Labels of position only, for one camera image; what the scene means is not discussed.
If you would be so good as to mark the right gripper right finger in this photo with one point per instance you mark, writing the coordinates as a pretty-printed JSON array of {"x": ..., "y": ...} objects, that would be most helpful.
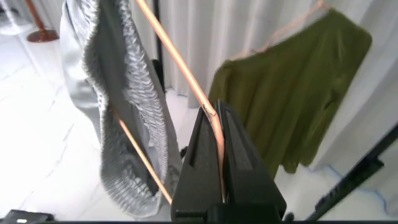
[{"x": 252, "y": 186}]

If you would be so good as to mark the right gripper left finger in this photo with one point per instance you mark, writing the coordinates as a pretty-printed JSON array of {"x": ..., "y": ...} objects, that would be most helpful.
[{"x": 199, "y": 180}]

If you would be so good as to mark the green long-sleeved shirt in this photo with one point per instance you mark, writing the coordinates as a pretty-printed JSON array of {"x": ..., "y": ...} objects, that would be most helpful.
[{"x": 295, "y": 93}]

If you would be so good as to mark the pale grey shorts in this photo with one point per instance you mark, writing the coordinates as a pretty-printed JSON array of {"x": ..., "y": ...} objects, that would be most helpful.
[{"x": 140, "y": 87}]

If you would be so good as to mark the pink clothes hanger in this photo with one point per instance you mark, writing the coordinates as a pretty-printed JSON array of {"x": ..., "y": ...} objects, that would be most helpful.
[
  {"x": 174, "y": 49},
  {"x": 280, "y": 32}
]

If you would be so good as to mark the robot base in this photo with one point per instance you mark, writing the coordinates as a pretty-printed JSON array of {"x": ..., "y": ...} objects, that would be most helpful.
[{"x": 28, "y": 216}]

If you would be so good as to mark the black clothes rack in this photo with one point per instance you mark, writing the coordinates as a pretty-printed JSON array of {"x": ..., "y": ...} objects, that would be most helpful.
[{"x": 158, "y": 37}]

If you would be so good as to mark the white curtain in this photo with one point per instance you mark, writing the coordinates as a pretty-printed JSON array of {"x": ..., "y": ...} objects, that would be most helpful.
[{"x": 224, "y": 37}]

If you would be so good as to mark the brown round stand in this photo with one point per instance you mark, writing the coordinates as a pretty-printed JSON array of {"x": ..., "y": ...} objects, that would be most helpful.
[{"x": 42, "y": 35}]

